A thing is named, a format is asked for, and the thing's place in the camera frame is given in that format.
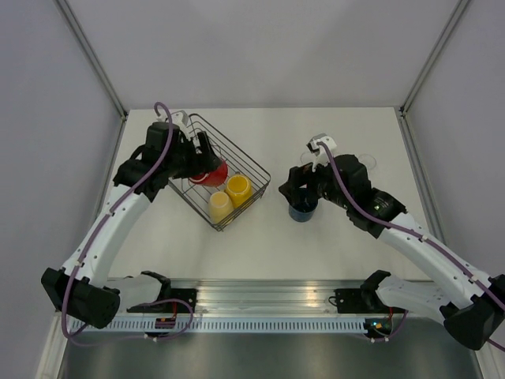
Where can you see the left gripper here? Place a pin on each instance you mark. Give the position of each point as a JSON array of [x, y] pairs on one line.
[[201, 163]]

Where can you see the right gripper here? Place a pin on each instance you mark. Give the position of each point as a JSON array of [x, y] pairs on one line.
[[299, 176]]

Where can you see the red mug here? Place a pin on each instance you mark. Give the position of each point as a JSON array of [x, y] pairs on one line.
[[212, 179]]

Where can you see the clear glass cup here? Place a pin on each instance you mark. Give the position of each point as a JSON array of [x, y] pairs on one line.
[[368, 160], [307, 157]]

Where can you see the blue mug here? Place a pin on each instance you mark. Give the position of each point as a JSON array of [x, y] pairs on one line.
[[303, 210]]

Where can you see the pale yellow mug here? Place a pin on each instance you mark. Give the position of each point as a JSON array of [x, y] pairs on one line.
[[220, 206]]

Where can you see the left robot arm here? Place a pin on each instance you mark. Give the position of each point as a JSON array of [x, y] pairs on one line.
[[81, 288]]

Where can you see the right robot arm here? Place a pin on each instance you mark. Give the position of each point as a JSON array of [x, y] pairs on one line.
[[467, 302]]

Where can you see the wire dish rack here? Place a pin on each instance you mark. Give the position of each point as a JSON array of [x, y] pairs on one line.
[[238, 161]]

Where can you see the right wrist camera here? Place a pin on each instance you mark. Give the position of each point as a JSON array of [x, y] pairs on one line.
[[323, 149]]

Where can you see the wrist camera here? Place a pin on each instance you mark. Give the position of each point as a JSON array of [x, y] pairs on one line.
[[181, 120], [323, 149]]

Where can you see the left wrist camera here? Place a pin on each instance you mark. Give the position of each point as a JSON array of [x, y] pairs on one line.
[[181, 120]]

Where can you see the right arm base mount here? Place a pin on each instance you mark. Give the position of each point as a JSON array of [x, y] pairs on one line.
[[350, 301]]

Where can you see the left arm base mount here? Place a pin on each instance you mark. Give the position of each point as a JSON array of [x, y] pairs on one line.
[[160, 303]]

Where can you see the left frame post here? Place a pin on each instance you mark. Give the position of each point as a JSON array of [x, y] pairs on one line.
[[76, 29]]

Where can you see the frame post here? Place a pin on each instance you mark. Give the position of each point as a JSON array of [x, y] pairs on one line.
[[442, 40], [76, 29]]

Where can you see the white slotted cable duct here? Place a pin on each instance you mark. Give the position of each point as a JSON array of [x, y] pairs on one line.
[[351, 325]]

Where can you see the right frame post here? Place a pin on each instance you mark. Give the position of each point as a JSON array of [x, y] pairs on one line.
[[442, 40]]

